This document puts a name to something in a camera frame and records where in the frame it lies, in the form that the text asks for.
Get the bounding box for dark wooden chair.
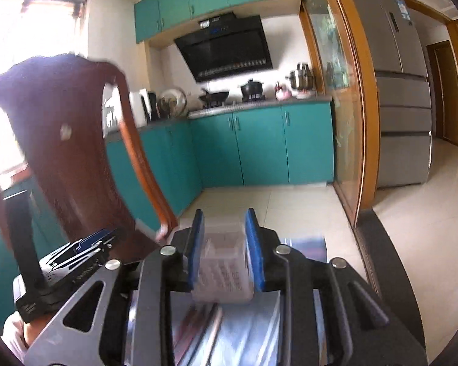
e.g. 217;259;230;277
0;54;178;271

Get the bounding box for teal lower cabinets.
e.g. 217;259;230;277
0;101;334;237

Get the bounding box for round steel lid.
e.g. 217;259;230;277
156;88;187;119

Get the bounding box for brown wooden door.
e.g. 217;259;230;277
427;42;458;145

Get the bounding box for black cooking pot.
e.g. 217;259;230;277
240;79;264;102

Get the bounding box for wooden framed glass door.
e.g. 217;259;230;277
294;0;378;226

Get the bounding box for white perforated utensil holder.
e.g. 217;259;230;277
191;217;254;306

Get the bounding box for gas stove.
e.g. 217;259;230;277
189;99;268;114

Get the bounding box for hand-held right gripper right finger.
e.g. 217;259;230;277
244;209;428;366

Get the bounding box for stainless steel pot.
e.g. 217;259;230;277
288;62;315;98

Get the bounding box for white electric kettle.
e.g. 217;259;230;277
129;88;157;126

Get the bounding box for person's left forearm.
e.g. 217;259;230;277
2;310;52;359

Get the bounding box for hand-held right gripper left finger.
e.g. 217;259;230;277
23;209;207;366

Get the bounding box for silver refrigerator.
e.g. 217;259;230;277
345;0;433;188

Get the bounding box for black range hood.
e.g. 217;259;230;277
173;12;273;82

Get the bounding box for blue striped cloth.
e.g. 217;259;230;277
126;236;329;366

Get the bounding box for kitchen window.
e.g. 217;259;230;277
0;0;88;184

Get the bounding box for black wok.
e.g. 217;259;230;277
199;88;230;107

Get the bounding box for white dish rack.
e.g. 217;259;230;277
103;88;123;132

